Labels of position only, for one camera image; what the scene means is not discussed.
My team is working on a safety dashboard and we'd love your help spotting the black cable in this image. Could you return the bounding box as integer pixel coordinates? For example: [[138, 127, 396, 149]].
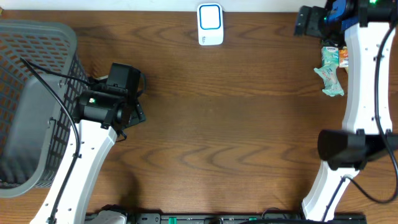
[[19, 57, 94, 224], [320, 24, 398, 222]]

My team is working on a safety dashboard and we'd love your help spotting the left black cable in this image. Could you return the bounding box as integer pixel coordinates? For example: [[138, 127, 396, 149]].
[[19, 57, 94, 224]]

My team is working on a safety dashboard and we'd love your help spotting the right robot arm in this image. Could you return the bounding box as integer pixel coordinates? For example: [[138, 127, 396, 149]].
[[294, 0, 397, 223]]

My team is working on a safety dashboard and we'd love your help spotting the right black cable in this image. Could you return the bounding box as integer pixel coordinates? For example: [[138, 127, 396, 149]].
[[320, 24, 398, 222]]

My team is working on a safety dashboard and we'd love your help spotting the orange tissue pack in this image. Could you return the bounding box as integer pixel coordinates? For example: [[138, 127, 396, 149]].
[[338, 46, 349, 68]]

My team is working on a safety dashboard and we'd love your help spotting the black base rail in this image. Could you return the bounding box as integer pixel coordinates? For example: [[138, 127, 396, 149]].
[[85, 212, 368, 224]]

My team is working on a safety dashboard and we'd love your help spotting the grey plastic basket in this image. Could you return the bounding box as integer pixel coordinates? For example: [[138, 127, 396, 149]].
[[1, 20, 87, 198]]

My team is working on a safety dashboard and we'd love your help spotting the teal Kleenex tissue pack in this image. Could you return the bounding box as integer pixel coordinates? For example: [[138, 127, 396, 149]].
[[321, 47, 339, 67]]

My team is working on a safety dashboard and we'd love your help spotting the white barcode scanner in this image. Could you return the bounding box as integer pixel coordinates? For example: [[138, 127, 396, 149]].
[[197, 3, 224, 46]]

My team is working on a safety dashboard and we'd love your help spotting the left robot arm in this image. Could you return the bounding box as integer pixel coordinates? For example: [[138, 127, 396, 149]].
[[32, 63, 146, 223]]

